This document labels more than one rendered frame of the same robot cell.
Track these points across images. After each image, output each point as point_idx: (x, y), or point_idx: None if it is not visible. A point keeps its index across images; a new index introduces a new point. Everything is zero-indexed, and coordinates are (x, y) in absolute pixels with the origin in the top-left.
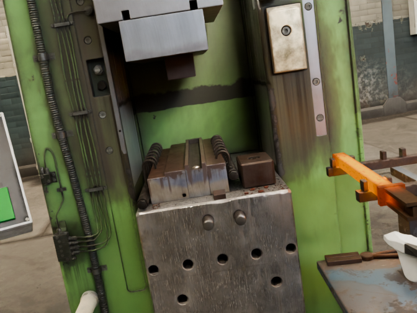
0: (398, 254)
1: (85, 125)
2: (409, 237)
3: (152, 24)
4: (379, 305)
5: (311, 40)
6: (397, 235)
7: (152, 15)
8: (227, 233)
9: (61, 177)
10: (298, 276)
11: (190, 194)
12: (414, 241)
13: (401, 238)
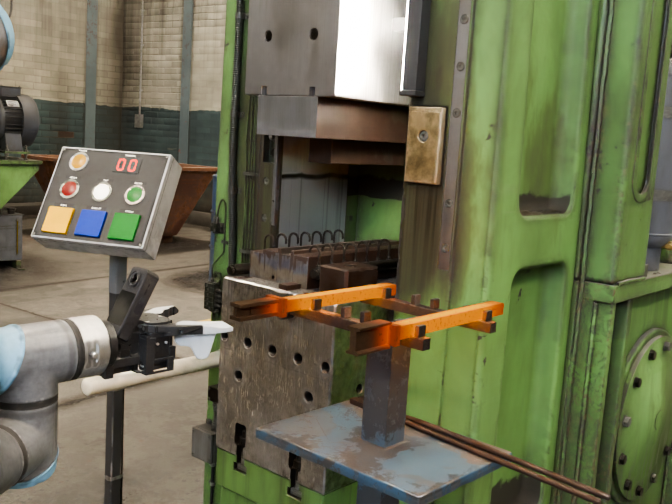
0: (408, 422)
1: (251, 186)
2: (163, 308)
3: (279, 103)
4: (298, 431)
5: (453, 153)
6: (165, 306)
7: (282, 94)
8: (279, 326)
9: (227, 230)
10: (326, 402)
11: (277, 278)
12: (155, 309)
13: (159, 307)
